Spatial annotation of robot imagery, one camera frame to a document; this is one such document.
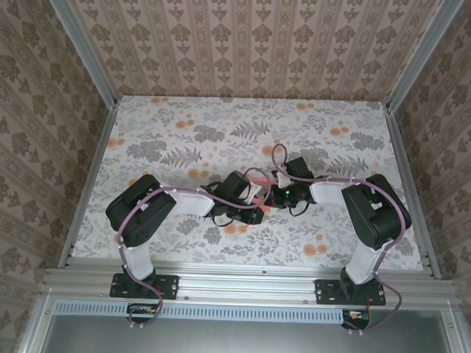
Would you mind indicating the pink square paper sheet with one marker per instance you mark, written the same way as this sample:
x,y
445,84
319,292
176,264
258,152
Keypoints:
x,y
260,180

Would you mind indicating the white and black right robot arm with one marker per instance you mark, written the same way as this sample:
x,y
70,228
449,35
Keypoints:
x,y
328,191

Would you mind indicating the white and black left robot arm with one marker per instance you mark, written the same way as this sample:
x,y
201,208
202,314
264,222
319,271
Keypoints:
x,y
192,202

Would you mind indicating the grey metal sheet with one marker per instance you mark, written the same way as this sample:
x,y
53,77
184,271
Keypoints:
x,y
253,343

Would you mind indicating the floral patterned table cover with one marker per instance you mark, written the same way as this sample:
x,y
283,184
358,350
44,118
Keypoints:
x,y
222,118

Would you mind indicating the aluminium profile beam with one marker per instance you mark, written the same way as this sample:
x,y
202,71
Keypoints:
x,y
247,287

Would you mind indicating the black controller board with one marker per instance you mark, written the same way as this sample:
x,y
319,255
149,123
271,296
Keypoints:
x,y
142,312
356,319

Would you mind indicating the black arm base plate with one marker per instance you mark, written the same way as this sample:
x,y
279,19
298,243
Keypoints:
x,y
326,292
169,286

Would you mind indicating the aluminium side rail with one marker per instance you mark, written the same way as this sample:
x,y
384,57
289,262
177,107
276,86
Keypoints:
x,y
410,190
89,187

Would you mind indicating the aluminium frame post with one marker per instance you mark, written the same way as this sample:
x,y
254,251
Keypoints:
x,y
79,43
419,55

